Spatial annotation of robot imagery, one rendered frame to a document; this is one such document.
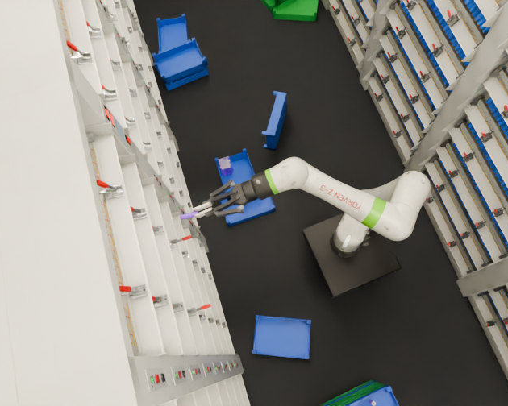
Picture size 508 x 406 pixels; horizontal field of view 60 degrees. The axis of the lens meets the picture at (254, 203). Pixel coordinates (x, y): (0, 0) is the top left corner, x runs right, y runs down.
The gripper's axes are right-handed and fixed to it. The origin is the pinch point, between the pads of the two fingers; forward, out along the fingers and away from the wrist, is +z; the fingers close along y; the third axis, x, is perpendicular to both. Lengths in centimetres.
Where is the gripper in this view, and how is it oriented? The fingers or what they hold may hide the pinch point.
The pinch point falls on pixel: (203, 209)
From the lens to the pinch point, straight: 161.7
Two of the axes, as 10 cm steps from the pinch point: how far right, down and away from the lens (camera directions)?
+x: 2.7, 2.5, 9.3
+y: 3.0, 8.9, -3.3
